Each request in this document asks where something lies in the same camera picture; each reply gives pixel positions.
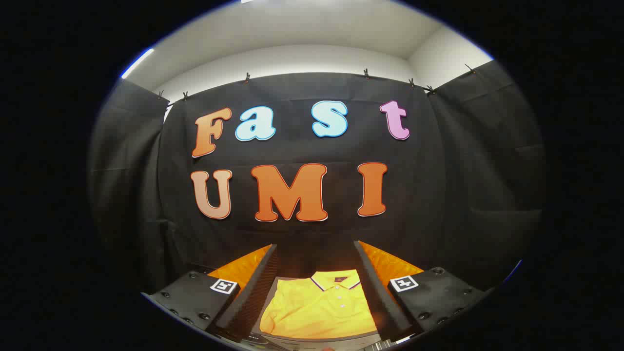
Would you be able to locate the row of black cloth clips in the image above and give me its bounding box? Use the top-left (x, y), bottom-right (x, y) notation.
top-left (156, 63), bottom-right (477, 100)

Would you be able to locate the dark washing machine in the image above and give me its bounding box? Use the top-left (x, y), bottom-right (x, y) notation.
top-left (241, 332), bottom-right (293, 351)

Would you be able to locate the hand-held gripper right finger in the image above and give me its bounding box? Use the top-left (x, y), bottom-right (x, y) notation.
top-left (353, 240), bottom-right (489, 343)

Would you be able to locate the black backdrop cloth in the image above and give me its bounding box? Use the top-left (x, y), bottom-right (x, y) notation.
top-left (88, 59), bottom-right (544, 293)

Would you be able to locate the yellow polo shirt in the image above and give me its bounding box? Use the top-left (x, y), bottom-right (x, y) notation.
top-left (258, 269), bottom-right (380, 340)

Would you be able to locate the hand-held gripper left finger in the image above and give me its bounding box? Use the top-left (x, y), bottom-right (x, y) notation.
top-left (140, 244), bottom-right (279, 344)

